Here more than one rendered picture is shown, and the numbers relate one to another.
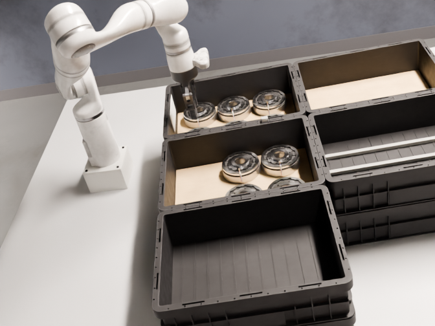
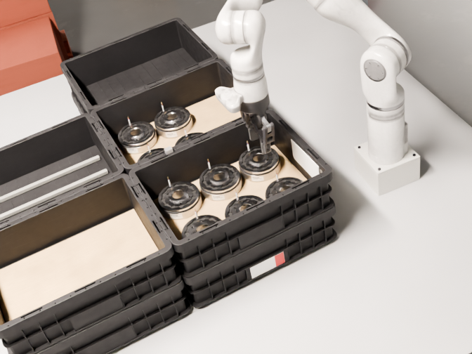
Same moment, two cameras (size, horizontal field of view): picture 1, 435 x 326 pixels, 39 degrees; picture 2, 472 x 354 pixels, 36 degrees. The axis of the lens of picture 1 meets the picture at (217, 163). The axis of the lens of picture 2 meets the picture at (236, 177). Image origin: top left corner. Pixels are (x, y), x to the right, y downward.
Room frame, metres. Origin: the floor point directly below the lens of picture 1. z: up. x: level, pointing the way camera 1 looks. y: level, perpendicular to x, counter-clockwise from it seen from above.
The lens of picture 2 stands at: (2.67, -0.60, 2.02)
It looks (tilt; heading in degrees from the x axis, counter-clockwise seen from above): 42 degrees down; 155
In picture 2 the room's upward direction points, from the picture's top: 12 degrees counter-clockwise
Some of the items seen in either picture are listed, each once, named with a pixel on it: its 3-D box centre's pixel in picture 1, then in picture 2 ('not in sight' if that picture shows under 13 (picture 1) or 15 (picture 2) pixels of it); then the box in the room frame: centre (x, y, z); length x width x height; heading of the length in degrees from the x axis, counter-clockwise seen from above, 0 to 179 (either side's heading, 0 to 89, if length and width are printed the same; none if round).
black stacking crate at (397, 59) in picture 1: (368, 92); (74, 263); (1.48, -0.48, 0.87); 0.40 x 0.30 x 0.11; 84
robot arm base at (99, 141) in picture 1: (98, 136); (385, 127); (1.60, 0.34, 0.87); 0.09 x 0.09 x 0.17; 85
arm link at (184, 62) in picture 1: (186, 54); (242, 85); (1.50, 0.01, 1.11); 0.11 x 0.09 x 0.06; 84
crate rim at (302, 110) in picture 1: (231, 101); (227, 175); (1.53, -0.08, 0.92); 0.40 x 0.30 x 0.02; 84
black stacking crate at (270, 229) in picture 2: (234, 116); (231, 190); (1.53, -0.08, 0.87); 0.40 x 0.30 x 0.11; 84
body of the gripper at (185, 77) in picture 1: (186, 78); (253, 107); (1.50, 0.03, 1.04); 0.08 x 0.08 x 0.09
